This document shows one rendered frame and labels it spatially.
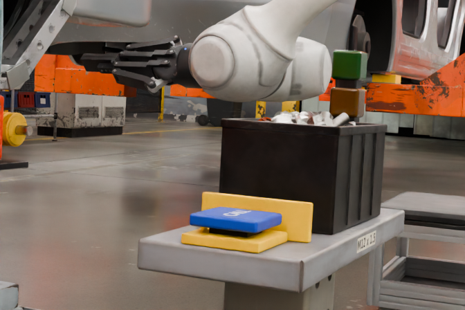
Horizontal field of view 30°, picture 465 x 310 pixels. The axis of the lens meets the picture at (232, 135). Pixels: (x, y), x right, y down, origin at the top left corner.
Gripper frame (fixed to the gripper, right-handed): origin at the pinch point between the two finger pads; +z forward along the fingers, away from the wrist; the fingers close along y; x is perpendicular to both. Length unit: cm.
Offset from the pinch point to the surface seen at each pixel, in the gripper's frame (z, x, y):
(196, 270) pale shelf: -48, 26, -55
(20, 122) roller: 10.2, -1.3, -14.1
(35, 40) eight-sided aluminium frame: 9.3, 7.1, -2.4
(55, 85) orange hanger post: 249, -243, 235
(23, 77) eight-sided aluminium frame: 9.0, 4.9, -9.4
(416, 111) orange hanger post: 15, -248, 232
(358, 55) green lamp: -51, 14, -12
